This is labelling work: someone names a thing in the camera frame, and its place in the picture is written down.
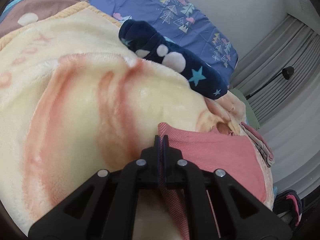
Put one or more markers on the navy star fleece garment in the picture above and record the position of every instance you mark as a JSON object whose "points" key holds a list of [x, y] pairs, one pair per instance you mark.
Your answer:
{"points": [[144, 40]]}

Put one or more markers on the cream peach plush blanket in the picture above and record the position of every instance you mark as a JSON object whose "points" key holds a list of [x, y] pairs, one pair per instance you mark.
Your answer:
{"points": [[74, 100]]}

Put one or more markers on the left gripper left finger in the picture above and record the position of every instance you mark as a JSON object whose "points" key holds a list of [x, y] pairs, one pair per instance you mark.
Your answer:
{"points": [[104, 206]]}

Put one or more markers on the pink knit garment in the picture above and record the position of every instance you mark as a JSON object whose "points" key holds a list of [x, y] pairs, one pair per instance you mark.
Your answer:
{"points": [[236, 154]]}

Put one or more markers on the black floor lamp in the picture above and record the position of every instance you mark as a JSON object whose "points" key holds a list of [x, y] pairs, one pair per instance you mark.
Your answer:
{"points": [[286, 73]]}

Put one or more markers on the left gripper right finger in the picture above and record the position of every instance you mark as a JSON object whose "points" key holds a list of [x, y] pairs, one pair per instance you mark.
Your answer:
{"points": [[217, 206]]}

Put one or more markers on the green bed sheet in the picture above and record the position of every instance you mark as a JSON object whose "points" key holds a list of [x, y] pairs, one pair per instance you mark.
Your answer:
{"points": [[251, 119]]}

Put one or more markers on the folded pink clothes stack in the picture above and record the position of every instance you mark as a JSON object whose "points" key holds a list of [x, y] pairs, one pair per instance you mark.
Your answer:
{"points": [[260, 143]]}

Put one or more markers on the grey curtain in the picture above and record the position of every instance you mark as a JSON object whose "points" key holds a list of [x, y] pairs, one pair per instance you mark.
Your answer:
{"points": [[287, 110]]}

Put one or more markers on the blue tree print pillow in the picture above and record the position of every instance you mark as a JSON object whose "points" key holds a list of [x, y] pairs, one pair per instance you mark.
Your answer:
{"points": [[181, 22]]}

